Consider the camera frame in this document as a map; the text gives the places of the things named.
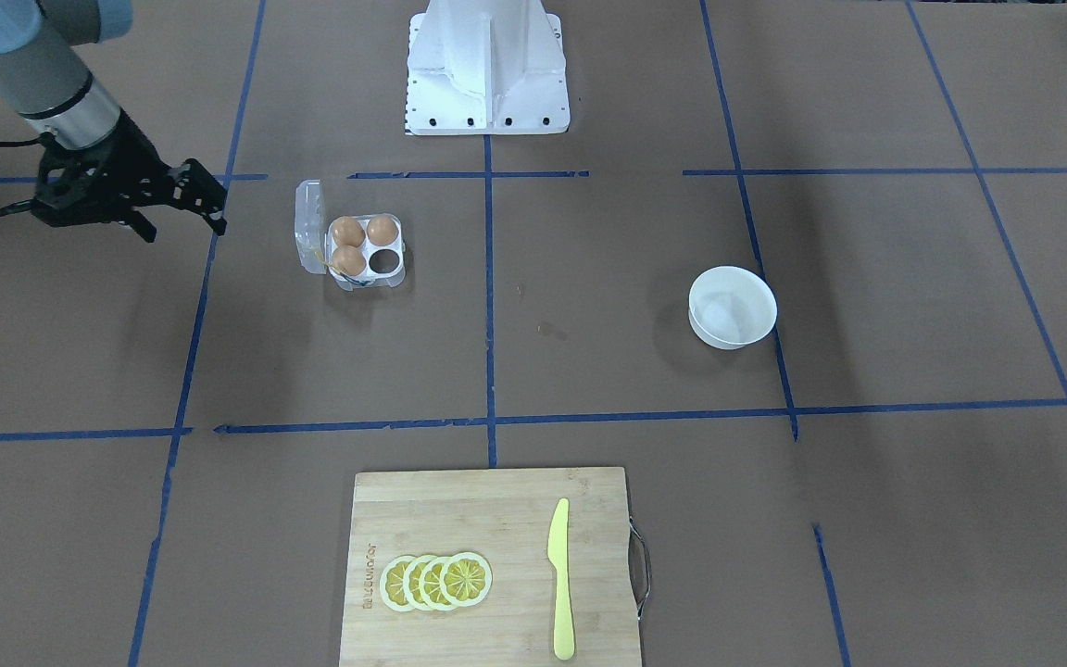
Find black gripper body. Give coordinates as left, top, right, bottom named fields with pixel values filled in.
left=31, top=111, right=172, bottom=228

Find brown egg from bowl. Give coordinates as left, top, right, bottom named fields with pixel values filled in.
left=365, top=215, right=401, bottom=247

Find clear plastic egg carton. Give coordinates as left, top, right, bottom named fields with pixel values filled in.
left=294, top=179, right=407, bottom=292

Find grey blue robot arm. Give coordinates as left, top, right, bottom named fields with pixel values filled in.
left=0, top=1, right=228, bottom=244

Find brown egg rear carton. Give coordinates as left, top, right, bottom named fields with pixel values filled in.
left=330, top=216, right=367, bottom=248

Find brown egg carton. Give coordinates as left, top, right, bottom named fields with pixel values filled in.
left=332, top=245, right=368, bottom=280
left=330, top=216, right=367, bottom=248

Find brown egg front carton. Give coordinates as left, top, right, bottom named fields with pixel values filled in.
left=332, top=245, right=368, bottom=280

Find bamboo cutting board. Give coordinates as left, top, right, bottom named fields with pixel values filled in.
left=338, top=466, right=643, bottom=666

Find yellow plastic knife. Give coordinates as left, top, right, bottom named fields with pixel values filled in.
left=546, top=497, right=576, bottom=661

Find white ceramic bowl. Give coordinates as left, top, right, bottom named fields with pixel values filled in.
left=687, top=266, right=778, bottom=350

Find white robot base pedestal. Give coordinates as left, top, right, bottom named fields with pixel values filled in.
left=404, top=1, right=571, bottom=136

